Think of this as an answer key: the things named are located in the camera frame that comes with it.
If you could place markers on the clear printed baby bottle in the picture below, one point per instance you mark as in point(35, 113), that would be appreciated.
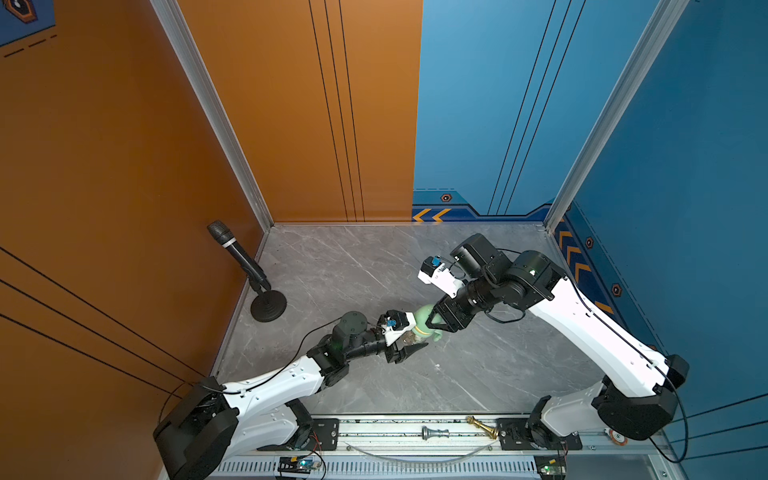
point(412, 340)

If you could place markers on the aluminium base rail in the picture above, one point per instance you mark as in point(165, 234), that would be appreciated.
point(590, 455)

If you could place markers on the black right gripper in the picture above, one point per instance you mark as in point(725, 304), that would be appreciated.
point(448, 312)

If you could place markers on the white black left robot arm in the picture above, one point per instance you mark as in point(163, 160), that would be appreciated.
point(215, 421)

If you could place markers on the left green circuit board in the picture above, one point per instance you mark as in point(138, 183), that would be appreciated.
point(296, 466)

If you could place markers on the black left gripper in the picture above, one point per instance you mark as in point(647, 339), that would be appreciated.
point(401, 355)

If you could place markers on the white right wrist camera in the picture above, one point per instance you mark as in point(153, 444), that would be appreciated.
point(435, 271)

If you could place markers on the green dome bottle cap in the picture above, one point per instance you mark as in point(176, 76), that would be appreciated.
point(421, 316)

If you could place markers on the green circuit board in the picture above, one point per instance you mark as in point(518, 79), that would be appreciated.
point(296, 466)
point(551, 468)

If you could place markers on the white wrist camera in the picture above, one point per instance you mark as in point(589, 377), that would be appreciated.
point(394, 324)
point(435, 271)

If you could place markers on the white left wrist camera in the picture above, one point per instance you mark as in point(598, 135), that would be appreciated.
point(394, 324)

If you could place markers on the clear tube on rail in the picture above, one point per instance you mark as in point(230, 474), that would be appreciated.
point(419, 459)

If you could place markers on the gold chess piece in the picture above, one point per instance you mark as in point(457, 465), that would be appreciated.
point(491, 432)

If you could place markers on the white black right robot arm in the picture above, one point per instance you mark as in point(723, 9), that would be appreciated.
point(638, 394)

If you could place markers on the black microphone on stand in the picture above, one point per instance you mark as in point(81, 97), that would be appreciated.
point(269, 304)

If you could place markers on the right green circuit board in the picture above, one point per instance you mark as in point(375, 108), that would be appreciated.
point(551, 468)

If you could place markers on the silver chess piece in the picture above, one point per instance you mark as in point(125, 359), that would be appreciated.
point(430, 433)

